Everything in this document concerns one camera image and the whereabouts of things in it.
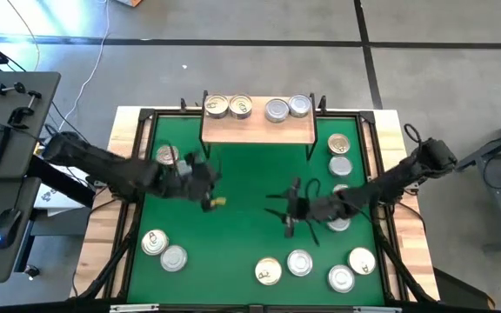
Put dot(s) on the orange object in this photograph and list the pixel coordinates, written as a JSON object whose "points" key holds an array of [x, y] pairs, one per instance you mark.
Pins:
{"points": [[132, 1]]}

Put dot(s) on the small wooden shelf black frame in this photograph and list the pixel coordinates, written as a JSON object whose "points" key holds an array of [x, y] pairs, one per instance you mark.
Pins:
{"points": [[255, 128]]}

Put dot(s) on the white printed box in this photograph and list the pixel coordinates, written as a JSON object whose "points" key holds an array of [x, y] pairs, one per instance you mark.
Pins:
{"points": [[59, 197]]}

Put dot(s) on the green table mat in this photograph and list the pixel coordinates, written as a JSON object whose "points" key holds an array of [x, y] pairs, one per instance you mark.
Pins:
{"points": [[224, 271]]}

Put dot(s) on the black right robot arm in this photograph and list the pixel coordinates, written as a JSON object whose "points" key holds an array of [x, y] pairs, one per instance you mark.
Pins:
{"points": [[389, 180]]}

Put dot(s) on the Bumble Bee tuna can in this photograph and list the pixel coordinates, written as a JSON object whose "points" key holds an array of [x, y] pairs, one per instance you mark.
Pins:
{"points": [[173, 258], [341, 278], [339, 226], [340, 166], [184, 167], [299, 105], [276, 110], [299, 262]]}

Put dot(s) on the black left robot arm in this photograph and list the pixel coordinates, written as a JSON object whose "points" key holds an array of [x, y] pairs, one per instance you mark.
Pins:
{"points": [[102, 162]]}

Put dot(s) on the dark grey side desk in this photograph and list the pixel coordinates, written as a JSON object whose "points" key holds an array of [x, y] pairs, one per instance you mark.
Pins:
{"points": [[28, 143]]}

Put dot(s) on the silver edge bracket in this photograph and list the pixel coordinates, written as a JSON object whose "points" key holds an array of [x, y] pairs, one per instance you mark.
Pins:
{"points": [[133, 308], [376, 309]]}

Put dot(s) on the black desk support beam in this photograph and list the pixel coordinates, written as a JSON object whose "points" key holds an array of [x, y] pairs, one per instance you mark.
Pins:
{"points": [[59, 182]]}

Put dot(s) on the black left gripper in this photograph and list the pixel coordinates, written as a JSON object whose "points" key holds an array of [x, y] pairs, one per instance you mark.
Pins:
{"points": [[202, 182]]}

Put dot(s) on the black computer mouse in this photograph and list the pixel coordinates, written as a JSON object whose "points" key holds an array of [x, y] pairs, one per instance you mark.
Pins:
{"points": [[6, 226]]}

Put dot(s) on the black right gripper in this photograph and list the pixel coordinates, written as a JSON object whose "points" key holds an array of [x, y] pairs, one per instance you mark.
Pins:
{"points": [[311, 208]]}

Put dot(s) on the black metal table frame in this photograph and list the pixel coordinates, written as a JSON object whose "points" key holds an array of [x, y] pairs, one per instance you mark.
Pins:
{"points": [[146, 115]]}

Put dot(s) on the black desk caster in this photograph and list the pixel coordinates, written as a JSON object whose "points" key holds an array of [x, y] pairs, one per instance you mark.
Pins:
{"points": [[31, 271]]}

